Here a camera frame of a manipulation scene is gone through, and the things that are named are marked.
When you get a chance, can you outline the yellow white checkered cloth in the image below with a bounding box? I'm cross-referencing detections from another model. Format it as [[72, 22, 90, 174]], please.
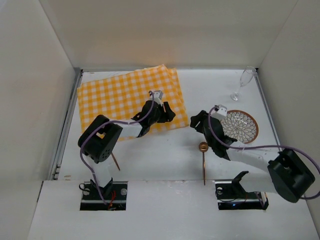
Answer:
[[77, 65, 189, 134]]

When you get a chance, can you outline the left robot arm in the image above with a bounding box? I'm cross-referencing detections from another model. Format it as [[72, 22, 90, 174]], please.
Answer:
[[78, 99, 176, 199]]

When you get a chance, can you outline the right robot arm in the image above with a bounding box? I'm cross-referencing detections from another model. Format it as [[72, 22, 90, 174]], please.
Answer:
[[190, 105, 316, 203]]

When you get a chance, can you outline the copper spoon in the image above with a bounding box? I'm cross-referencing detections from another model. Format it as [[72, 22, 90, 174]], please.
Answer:
[[198, 141, 209, 186]]

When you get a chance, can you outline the patterned ceramic plate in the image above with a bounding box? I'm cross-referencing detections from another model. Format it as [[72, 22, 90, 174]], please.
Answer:
[[220, 110, 259, 144]]

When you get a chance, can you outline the clear champagne flute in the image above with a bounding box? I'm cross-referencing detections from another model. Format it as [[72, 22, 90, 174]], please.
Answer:
[[230, 66, 257, 102]]

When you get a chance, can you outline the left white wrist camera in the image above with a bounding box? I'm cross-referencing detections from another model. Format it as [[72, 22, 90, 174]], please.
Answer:
[[149, 90, 163, 105]]

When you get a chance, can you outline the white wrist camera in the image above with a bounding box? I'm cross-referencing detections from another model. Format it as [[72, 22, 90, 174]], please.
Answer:
[[210, 104, 228, 121], [149, 90, 163, 105]]

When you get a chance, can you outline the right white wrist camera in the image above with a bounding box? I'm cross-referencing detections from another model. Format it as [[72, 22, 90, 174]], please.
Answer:
[[210, 104, 228, 121]]

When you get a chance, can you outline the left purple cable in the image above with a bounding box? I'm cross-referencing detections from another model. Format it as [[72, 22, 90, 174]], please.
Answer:
[[79, 91, 156, 206]]

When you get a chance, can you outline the purple cable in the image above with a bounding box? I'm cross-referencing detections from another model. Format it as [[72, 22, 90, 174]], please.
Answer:
[[79, 91, 156, 206], [208, 106, 320, 200]]

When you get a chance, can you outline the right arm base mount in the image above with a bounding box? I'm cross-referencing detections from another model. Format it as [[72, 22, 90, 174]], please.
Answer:
[[215, 180, 269, 211]]

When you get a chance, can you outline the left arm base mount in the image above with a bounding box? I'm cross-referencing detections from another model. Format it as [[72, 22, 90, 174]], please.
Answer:
[[78, 181, 128, 211]]

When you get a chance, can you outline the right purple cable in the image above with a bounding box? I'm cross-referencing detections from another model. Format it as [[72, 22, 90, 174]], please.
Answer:
[[208, 106, 320, 200]]

